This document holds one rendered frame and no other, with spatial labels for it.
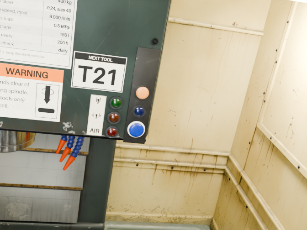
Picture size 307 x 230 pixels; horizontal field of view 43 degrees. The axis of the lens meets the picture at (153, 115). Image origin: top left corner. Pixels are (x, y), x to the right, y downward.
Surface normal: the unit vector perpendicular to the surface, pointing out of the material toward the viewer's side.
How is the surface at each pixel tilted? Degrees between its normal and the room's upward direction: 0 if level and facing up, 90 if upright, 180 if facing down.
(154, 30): 90
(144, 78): 90
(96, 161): 90
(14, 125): 90
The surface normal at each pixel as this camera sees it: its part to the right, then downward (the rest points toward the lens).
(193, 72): 0.15, 0.39
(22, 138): 0.77, 0.35
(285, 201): -0.97, -0.10
